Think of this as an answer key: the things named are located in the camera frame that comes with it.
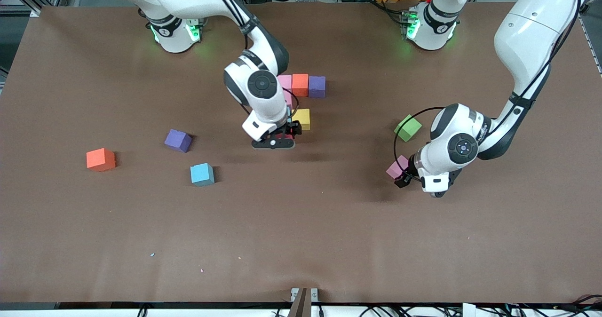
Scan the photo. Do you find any yellow foam cube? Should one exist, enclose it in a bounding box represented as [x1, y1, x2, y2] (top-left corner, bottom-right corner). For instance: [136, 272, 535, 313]
[292, 109, 311, 131]

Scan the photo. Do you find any orange foam cube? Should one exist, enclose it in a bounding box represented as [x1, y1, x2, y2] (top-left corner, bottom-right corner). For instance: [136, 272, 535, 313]
[86, 148, 117, 172]
[292, 74, 309, 97]

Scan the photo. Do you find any purple foam cube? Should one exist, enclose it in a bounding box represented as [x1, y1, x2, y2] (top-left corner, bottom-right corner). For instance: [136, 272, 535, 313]
[308, 76, 327, 98]
[164, 129, 193, 153]

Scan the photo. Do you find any green foam cube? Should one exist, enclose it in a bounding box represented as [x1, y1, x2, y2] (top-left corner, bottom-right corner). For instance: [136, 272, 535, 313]
[394, 114, 423, 143]

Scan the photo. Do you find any black right camera cable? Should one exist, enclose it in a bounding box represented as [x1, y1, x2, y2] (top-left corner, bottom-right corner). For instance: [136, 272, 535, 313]
[281, 87, 301, 119]

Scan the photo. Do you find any black camera cable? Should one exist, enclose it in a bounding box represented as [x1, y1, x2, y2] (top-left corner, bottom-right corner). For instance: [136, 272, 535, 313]
[393, 106, 446, 182]
[281, 87, 301, 119]

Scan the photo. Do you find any black left camera cable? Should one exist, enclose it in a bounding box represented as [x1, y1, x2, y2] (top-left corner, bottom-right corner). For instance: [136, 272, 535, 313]
[393, 106, 446, 182]

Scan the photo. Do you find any metal clamp bracket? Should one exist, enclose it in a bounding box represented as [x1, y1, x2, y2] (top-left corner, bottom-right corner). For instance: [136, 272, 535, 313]
[290, 287, 319, 303]

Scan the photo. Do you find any brown mount post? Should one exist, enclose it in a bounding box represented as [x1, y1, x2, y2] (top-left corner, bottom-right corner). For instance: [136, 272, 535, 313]
[288, 287, 312, 317]

